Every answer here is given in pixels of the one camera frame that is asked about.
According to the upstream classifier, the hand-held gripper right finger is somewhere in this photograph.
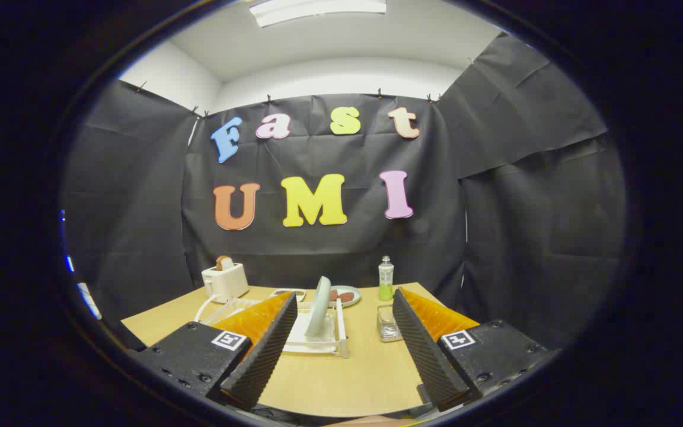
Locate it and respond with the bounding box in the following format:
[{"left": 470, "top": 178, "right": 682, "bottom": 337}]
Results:
[{"left": 392, "top": 288, "right": 558, "bottom": 412}]

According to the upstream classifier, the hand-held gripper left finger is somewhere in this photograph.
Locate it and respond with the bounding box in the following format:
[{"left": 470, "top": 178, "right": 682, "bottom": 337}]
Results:
[{"left": 134, "top": 291, "right": 299, "bottom": 411}]

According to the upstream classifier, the metal wire basket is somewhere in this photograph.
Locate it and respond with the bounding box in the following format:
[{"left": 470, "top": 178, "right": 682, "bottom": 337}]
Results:
[{"left": 376, "top": 303, "right": 405, "bottom": 343}]

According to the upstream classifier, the white dish rack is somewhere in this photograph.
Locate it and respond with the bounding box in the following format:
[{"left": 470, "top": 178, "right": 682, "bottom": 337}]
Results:
[{"left": 195, "top": 295, "right": 350, "bottom": 359}]

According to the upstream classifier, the light green plate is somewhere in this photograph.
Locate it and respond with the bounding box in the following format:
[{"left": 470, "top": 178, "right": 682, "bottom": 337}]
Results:
[{"left": 305, "top": 276, "right": 332, "bottom": 339}]

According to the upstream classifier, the small green plate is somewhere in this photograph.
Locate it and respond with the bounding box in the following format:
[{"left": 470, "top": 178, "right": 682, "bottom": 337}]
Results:
[{"left": 328, "top": 286, "right": 362, "bottom": 308}]

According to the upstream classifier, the white toaster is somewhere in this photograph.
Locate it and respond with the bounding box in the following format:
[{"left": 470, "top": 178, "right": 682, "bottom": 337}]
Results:
[{"left": 202, "top": 263, "right": 250, "bottom": 304}]

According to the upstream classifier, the green label drink bottle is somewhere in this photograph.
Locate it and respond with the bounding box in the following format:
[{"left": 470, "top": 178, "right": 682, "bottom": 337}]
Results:
[{"left": 378, "top": 256, "right": 395, "bottom": 302}]

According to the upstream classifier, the ceiling light panel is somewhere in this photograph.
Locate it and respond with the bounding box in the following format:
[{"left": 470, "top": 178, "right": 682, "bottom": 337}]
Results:
[{"left": 250, "top": 0, "right": 387, "bottom": 28}]

